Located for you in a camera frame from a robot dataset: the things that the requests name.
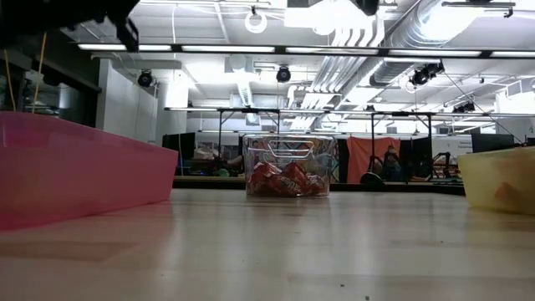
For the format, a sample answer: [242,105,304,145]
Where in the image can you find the white hanging ring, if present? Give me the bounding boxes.
[243,11,269,35]

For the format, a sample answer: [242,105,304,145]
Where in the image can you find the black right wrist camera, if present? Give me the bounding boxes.
[354,0,380,17]

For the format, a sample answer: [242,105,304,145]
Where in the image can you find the red Skittles candy pack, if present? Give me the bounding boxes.
[267,162,313,197]
[307,171,330,196]
[247,161,282,196]

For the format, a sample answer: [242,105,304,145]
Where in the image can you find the person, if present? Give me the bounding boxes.
[382,145,405,183]

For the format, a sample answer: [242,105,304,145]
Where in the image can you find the yellow extension cable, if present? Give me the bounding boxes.
[2,32,48,114]

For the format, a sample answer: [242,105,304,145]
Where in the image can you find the pink plastic bin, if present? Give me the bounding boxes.
[0,110,180,232]

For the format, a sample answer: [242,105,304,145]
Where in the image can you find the clear plastic bin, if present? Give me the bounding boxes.
[242,133,336,199]

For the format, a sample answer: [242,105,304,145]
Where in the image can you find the silver ventilation duct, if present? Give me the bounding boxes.
[369,0,486,88]

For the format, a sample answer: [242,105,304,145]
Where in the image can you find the orange hanging cloth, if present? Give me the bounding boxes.
[346,136,402,184]

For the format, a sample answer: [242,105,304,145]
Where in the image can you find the black ceiling spotlight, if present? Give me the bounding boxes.
[408,61,446,88]
[137,69,154,89]
[275,65,293,84]

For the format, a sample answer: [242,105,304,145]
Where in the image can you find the black computer monitor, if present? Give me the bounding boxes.
[161,131,196,161]
[471,133,517,154]

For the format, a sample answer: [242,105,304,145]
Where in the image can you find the orange Reese's candy pack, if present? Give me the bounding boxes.
[492,181,526,202]

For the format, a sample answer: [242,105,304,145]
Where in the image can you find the yellow plastic bin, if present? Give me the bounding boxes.
[456,145,535,217]

